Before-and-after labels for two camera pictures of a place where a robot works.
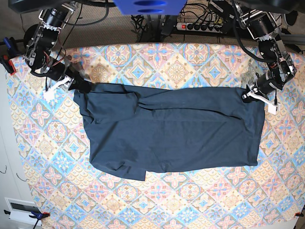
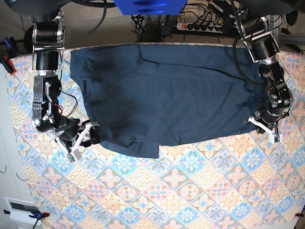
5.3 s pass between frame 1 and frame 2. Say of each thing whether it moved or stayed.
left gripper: moved
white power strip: stayed
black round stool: stayed
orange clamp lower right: stayed
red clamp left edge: stayed
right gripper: moved
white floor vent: stayed
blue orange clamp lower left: stayed
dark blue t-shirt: moved
